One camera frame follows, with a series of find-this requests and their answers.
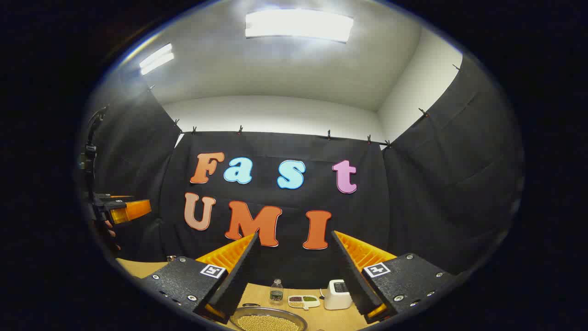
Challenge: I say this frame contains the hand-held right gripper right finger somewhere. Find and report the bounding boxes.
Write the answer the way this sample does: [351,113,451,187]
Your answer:
[331,230,458,325]

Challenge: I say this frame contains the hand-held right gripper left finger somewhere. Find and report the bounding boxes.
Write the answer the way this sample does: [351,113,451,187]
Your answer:
[140,232,260,325]

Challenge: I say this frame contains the stainless steel pot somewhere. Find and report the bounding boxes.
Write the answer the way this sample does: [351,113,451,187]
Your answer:
[229,302,308,331]

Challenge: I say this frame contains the white toaster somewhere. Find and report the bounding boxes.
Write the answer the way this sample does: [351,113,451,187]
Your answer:
[320,279,353,311]

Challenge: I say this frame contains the white divided dish of beans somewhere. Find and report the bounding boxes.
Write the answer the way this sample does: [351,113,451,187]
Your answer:
[288,295,321,310]

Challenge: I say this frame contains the pile of yellow soybeans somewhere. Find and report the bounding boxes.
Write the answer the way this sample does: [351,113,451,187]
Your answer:
[237,315,301,331]

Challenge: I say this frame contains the row of black cloth clips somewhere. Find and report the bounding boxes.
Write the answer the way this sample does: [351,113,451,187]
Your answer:
[147,63,462,150]

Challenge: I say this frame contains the small rectangular ceiling light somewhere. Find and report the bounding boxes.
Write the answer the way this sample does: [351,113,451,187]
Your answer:
[139,43,175,76]

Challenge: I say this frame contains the large rectangular ceiling light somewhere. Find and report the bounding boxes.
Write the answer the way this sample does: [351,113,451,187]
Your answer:
[245,9,354,44]

